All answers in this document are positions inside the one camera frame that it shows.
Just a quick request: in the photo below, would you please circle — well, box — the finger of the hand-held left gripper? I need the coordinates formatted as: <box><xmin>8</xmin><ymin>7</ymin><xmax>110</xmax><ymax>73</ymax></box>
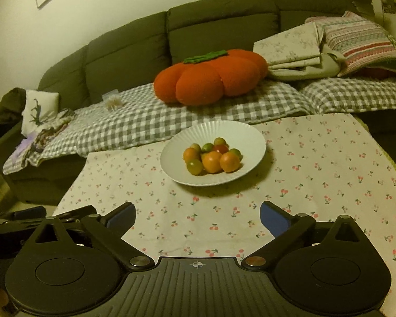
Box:
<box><xmin>58</xmin><ymin>205</ymin><xmax>98</xmax><ymax>225</ymax></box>
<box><xmin>15</xmin><ymin>206</ymin><xmax>46</xmax><ymax>221</ymax></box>

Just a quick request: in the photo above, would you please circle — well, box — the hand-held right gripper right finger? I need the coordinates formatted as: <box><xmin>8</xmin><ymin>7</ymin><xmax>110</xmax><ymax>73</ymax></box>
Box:
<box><xmin>244</xmin><ymin>201</ymin><xmax>372</xmax><ymax>267</ymax></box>

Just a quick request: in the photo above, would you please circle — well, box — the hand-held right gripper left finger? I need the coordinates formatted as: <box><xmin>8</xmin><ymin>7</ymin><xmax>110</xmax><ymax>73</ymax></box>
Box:
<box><xmin>26</xmin><ymin>201</ymin><xmax>153</xmax><ymax>269</ymax></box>

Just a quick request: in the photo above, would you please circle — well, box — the orange tangerine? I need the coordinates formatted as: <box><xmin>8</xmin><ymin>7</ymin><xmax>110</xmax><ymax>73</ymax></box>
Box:
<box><xmin>220</xmin><ymin>152</ymin><xmax>241</xmax><ymax>173</ymax></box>
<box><xmin>183</xmin><ymin>147</ymin><xmax>201</xmax><ymax>163</ymax></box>
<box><xmin>202</xmin><ymin>151</ymin><xmax>223</xmax><ymax>174</ymax></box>

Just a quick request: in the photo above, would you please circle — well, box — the white ribbed plate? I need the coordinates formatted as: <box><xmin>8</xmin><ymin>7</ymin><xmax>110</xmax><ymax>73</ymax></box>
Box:
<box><xmin>160</xmin><ymin>120</ymin><xmax>267</xmax><ymax>186</ymax></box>

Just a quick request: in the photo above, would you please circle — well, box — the large yellow-green citrus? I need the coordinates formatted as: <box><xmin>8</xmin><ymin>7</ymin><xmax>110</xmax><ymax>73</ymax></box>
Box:
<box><xmin>186</xmin><ymin>159</ymin><xmax>203</xmax><ymax>176</ymax></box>

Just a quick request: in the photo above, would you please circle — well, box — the cherry print tablecloth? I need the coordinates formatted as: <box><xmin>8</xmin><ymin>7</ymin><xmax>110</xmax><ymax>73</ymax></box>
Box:
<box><xmin>53</xmin><ymin>112</ymin><xmax>396</xmax><ymax>317</ymax></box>

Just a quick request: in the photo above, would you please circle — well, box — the floral patterned cloth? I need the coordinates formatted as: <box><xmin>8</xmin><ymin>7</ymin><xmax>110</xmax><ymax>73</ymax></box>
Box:
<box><xmin>18</xmin><ymin>109</ymin><xmax>76</xmax><ymax>159</ymax></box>

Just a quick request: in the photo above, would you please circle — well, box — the grey checked blanket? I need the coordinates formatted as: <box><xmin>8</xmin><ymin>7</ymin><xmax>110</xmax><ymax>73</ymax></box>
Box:
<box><xmin>3</xmin><ymin>78</ymin><xmax>396</xmax><ymax>175</ymax></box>

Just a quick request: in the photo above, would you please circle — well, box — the white printed pillow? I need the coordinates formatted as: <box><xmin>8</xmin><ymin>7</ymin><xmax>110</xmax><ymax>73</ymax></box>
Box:
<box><xmin>21</xmin><ymin>89</ymin><xmax>60</xmax><ymax>136</ymax></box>

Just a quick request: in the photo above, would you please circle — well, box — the dark cloth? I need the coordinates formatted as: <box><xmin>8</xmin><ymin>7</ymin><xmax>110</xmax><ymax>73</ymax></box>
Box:
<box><xmin>0</xmin><ymin>87</ymin><xmax>29</xmax><ymax>129</ymax></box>

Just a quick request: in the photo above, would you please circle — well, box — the beige folded cloth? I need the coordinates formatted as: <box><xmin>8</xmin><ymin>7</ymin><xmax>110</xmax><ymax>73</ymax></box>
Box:
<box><xmin>267</xmin><ymin>51</ymin><xmax>346</xmax><ymax>80</ymax></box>

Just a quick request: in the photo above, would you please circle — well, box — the orange pumpkin cushion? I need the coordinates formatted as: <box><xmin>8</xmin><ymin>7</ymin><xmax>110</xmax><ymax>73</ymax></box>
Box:
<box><xmin>153</xmin><ymin>49</ymin><xmax>269</xmax><ymax>106</ymax></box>

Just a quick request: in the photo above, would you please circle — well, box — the dark green sofa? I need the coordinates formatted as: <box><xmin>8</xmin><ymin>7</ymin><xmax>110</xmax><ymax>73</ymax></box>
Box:
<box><xmin>0</xmin><ymin>0</ymin><xmax>396</xmax><ymax>205</ymax></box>

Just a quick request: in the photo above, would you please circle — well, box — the folded floral sheet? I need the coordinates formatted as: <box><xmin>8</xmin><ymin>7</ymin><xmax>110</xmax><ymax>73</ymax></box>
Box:
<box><xmin>253</xmin><ymin>22</ymin><xmax>324</xmax><ymax>70</ymax></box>

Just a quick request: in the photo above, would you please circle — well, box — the striped knit pillow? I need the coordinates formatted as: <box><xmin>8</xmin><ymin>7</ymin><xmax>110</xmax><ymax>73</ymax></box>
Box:
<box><xmin>305</xmin><ymin>11</ymin><xmax>396</xmax><ymax>78</ymax></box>

